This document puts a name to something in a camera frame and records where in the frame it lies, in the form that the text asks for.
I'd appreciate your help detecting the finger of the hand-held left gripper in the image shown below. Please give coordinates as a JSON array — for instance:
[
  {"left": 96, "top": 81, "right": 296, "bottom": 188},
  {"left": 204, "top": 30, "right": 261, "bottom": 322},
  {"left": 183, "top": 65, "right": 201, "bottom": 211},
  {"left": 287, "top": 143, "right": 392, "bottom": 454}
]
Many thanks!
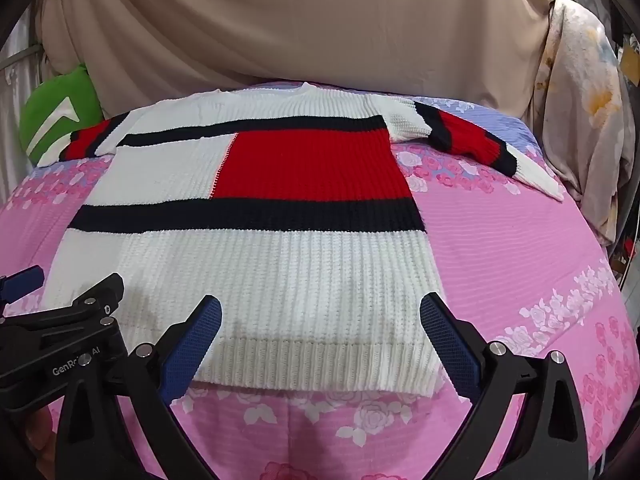
[
  {"left": 47, "top": 272, "right": 126, "bottom": 331},
  {"left": 0, "top": 266, "right": 45, "bottom": 306}
]

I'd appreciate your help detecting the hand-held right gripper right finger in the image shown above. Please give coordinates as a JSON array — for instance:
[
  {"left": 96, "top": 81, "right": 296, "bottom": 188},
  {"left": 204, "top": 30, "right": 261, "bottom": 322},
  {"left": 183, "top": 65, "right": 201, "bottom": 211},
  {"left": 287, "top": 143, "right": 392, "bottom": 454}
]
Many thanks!
[{"left": 419, "top": 292, "right": 588, "bottom": 480}]

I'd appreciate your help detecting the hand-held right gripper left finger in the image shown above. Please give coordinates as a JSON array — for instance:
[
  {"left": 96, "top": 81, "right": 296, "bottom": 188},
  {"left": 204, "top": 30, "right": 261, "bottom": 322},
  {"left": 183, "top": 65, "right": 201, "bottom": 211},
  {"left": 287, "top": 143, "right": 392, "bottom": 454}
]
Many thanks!
[{"left": 55, "top": 294, "right": 223, "bottom": 480}]

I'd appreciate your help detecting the white red black knit sweater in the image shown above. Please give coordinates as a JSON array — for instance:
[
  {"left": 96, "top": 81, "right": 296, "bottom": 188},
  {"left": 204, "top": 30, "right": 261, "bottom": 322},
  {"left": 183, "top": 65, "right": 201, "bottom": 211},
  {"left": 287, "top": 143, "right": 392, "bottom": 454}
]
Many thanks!
[{"left": 42, "top": 81, "right": 566, "bottom": 395}]

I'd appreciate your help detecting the pink floral bed sheet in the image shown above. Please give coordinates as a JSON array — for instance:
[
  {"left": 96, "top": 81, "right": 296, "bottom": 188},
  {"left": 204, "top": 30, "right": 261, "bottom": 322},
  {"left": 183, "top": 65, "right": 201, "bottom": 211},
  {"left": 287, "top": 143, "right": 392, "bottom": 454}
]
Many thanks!
[{"left": 0, "top": 80, "right": 631, "bottom": 480}]

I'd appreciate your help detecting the white striped curtain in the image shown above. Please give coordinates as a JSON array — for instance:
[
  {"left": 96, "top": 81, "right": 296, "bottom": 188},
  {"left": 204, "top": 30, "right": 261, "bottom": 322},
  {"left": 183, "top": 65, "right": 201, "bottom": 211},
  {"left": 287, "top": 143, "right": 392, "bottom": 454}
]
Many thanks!
[{"left": 0, "top": 10, "right": 51, "bottom": 206}]

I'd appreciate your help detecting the green pillow with white mark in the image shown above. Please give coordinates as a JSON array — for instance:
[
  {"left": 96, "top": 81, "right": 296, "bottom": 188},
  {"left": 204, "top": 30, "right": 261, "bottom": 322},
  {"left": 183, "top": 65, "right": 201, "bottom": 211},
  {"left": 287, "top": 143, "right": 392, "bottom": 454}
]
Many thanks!
[{"left": 19, "top": 64, "right": 103, "bottom": 167}]

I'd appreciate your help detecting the cream floral blanket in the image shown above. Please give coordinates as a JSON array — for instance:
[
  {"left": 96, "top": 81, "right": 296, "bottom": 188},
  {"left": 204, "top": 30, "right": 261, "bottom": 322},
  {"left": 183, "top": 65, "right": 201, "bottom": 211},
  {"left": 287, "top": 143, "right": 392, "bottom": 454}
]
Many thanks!
[{"left": 532, "top": 0, "right": 631, "bottom": 246}]

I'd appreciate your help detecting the beige draped cloth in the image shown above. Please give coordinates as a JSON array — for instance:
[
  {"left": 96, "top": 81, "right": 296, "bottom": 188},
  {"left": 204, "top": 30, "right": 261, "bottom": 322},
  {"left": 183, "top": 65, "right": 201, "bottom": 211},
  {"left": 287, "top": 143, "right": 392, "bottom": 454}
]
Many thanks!
[{"left": 37, "top": 0, "right": 566, "bottom": 121}]

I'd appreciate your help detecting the grey metal rail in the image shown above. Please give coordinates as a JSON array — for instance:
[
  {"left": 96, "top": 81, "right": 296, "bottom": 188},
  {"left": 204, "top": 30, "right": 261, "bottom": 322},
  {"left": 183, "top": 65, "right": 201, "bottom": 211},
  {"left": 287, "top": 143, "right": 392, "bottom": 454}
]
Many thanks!
[{"left": 0, "top": 42, "right": 43, "bottom": 68}]

